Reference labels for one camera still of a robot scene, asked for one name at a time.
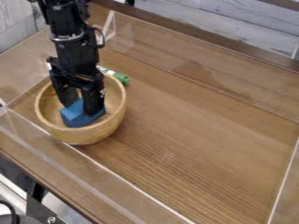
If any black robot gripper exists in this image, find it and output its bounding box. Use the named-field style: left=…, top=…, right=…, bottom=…
left=47, top=27, right=107, bottom=116

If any blue rectangular block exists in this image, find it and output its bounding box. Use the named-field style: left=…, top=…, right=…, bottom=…
left=61, top=98, right=107, bottom=128

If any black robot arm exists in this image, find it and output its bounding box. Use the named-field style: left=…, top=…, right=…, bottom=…
left=29, top=0, right=106, bottom=116

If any brown wooden bowl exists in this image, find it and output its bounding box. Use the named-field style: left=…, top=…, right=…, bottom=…
left=35, top=73, right=127, bottom=145

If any white green marker pen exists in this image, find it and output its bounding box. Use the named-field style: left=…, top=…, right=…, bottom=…
left=98, top=66, right=130, bottom=85

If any clear acrylic corner bracket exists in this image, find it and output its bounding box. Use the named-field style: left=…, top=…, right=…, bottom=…
left=93, top=11, right=117, bottom=45

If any black metal table frame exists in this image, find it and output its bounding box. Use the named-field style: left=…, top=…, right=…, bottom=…
left=0, top=156, right=67, bottom=224

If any black cable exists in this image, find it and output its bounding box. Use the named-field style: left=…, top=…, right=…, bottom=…
left=0, top=199, right=21, bottom=224

